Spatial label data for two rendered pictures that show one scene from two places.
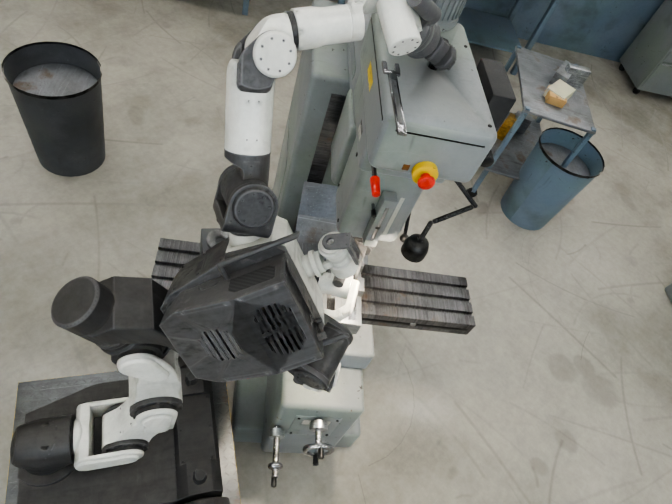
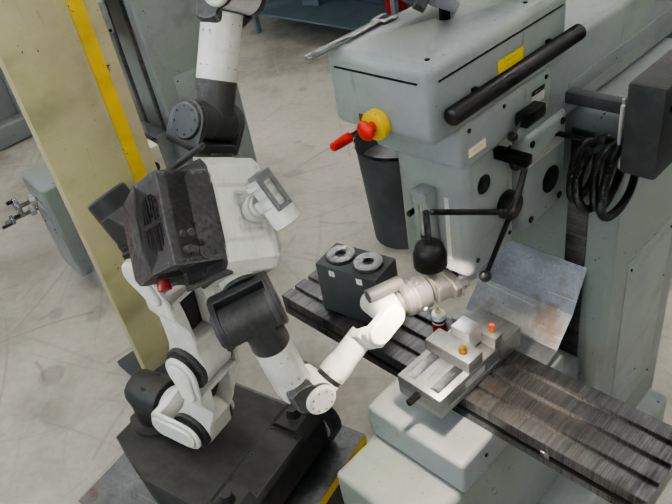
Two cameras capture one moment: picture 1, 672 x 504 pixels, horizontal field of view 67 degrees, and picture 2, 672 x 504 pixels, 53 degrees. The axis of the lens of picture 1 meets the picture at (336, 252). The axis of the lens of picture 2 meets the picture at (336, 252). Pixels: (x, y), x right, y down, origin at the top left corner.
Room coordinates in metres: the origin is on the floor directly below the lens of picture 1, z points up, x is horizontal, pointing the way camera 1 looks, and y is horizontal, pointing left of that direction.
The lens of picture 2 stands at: (0.40, -1.18, 2.33)
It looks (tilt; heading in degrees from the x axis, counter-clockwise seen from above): 36 degrees down; 70
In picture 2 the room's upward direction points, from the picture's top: 11 degrees counter-clockwise
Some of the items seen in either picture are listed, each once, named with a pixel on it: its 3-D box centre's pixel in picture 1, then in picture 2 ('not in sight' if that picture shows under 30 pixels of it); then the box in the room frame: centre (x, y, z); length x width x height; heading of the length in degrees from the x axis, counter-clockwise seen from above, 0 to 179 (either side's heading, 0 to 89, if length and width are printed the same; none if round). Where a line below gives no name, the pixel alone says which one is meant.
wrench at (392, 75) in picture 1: (395, 96); (351, 35); (0.96, 0.01, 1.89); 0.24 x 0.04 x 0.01; 20
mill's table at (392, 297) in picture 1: (320, 288); (451, 362); (1.12, 0.00, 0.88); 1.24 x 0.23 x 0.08; 109
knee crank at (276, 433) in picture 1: (275, 455); not in sight; (0.59, -0.08, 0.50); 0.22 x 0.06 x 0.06; 19
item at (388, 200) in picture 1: (379, 220); (427, 227); (1.04, -0.08, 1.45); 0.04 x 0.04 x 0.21; 19
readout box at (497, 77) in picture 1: (484, 104); (665, 114); (1.53, -0.27, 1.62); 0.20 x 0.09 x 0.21; 19
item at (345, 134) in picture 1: (375, 143); (503, 159); (1.33, 0.02, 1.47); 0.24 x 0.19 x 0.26; 109
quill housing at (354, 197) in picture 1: (379, 185); (457, 195); (1.15, -0.04, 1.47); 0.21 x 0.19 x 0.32; 109
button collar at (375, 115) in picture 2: (424, 173); (376, 124); (0.92, -0.12, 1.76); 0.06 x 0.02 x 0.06; 109
